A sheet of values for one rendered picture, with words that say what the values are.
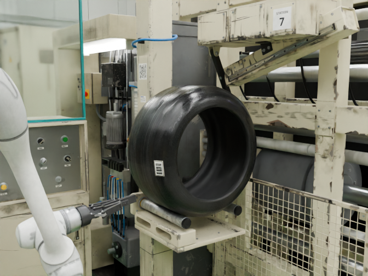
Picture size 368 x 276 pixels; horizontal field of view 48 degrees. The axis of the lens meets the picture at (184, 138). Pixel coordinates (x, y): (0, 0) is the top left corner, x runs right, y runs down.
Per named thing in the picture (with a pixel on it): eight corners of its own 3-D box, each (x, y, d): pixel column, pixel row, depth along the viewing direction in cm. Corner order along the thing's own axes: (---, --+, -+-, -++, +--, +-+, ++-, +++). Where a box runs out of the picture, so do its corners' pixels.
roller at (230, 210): (193, 187, 208) (196, 194, 209) (187, 192, 206) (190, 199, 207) (240, 203, 179) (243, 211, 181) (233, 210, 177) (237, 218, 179)
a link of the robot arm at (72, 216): (55, 207, 147) (71, 202, 150) (59, 230, 149) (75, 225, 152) (64, 213, 140) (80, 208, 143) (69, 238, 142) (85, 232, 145)
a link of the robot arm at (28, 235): (56, 222, 151) (70, 248, 143) (12, 236, 142) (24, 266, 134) (56, 202, 144) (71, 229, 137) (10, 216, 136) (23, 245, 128)
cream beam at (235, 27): (196, 46, 200) (196, 15, 198) (234, 48, 214) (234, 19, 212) (295, 34, 151) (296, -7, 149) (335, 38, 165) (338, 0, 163)
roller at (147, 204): (144, 196, 191) (149, 203, 193) (137, 202, 190) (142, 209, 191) (188, 216, 163) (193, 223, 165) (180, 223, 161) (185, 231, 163)
